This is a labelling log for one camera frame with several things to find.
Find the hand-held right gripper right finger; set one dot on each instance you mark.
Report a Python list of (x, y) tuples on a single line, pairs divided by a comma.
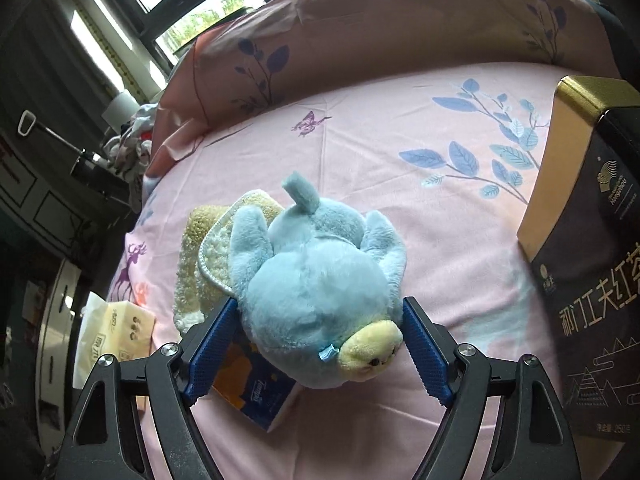
[(425, 355)]

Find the pile of clothes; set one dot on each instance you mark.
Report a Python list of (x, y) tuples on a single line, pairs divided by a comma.
[(132, 150)]

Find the light blue plush toy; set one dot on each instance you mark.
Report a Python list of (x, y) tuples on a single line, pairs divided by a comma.
[(310, 300)]

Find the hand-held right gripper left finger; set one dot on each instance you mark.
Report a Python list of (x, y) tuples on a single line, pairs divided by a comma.
[(210, 357)]

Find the white plastic panel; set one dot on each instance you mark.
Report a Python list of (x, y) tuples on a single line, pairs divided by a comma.
[(57, 340)]

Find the cream fluffy towel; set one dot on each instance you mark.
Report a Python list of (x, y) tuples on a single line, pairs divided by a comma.
[(192, 260)]

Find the black framed window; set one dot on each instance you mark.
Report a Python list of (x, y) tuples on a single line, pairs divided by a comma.
[(200, 5)]

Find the white paper roll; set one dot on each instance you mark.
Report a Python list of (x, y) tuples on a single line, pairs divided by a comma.
[(120, 107)]

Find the pink printed bedsheet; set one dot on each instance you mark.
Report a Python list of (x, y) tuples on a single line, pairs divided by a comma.
[(380, 125)]

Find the blue orange tissue packet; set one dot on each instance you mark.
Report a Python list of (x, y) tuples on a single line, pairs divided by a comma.
[(260, 395)]

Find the yellow tissue pack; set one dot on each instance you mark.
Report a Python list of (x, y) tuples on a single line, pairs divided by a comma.
[(117, 335)]

